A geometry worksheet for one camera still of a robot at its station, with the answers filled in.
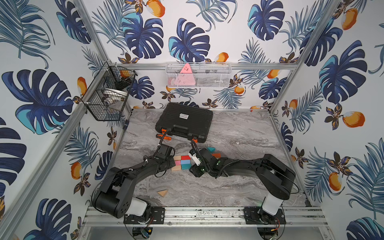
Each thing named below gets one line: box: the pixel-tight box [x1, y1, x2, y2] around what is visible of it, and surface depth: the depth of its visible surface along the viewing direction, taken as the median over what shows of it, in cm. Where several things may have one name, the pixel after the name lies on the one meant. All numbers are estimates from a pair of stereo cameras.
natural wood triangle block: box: [157, 189, 168, 198], surface depth 82 cm
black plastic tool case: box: [155, 102, 214, 144], surface depth 108 cm
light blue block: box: [180, 159, 191, 165], surface depth 94 cm
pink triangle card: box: [177, 63, 196, 86], surface depth 92 cm
